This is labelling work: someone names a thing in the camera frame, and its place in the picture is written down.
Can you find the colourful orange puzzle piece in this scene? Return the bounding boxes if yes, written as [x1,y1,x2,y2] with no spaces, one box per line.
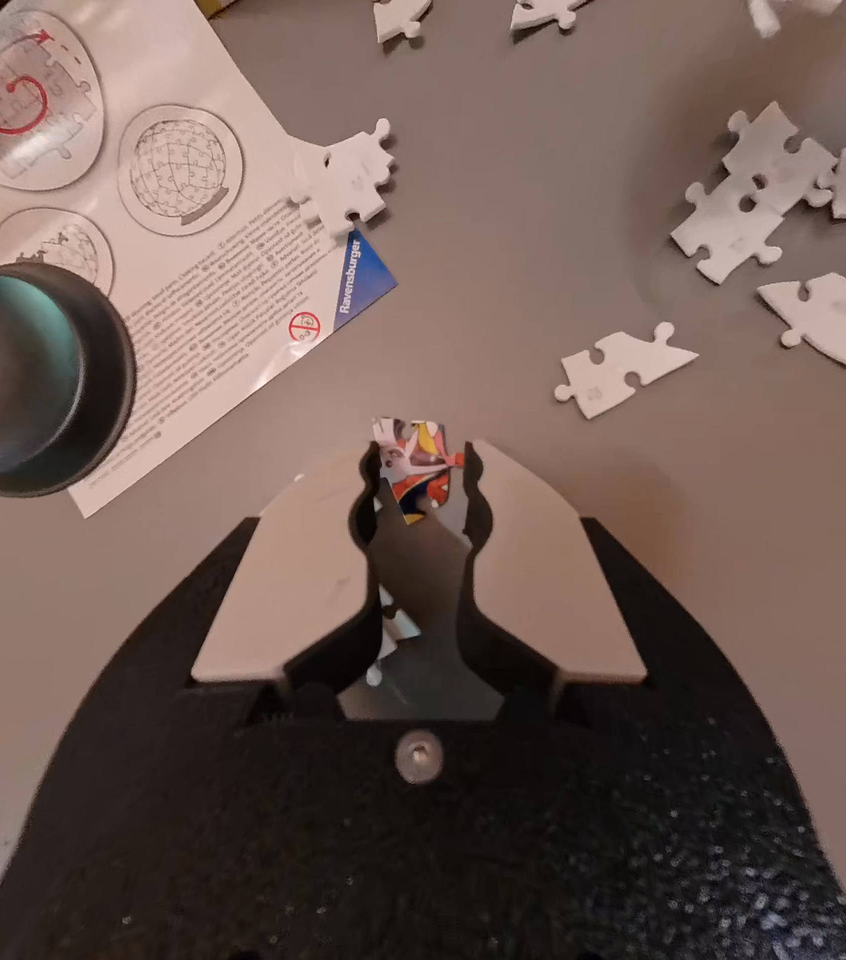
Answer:
[372,417,467,528]

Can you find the white instruction leaflet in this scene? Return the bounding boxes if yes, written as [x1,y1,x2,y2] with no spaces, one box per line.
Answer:
[0,0,401,522]

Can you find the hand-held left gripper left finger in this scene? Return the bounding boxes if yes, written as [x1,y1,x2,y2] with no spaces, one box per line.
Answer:
[189,441,387,706]

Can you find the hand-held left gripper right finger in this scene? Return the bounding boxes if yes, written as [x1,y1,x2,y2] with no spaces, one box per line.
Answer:
[459,441,651,714]

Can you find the black round ball stand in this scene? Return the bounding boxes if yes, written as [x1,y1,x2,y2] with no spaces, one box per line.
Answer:
[0,262,139,501]

